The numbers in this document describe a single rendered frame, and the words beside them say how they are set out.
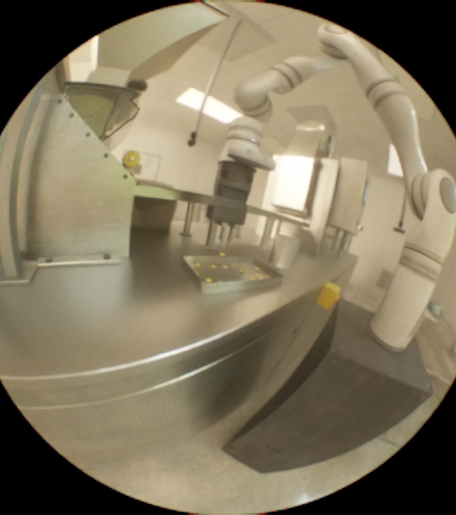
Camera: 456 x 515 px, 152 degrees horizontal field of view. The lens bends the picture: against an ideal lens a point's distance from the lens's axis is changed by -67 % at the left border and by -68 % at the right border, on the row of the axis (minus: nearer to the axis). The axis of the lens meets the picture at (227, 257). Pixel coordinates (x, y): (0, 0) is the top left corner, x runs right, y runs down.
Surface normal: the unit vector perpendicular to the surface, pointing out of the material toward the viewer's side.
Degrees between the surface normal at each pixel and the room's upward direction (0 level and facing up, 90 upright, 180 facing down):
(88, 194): 90
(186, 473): 0
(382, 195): 90
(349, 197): 90
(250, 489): 0
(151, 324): 0
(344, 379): 90
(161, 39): 114
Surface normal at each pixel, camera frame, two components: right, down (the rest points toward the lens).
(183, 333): 0.22, -0.93
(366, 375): -0.62, 0.11
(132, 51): 0.50, 0.71
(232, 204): 0.37, 0.31
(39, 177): 0.64, 0.36
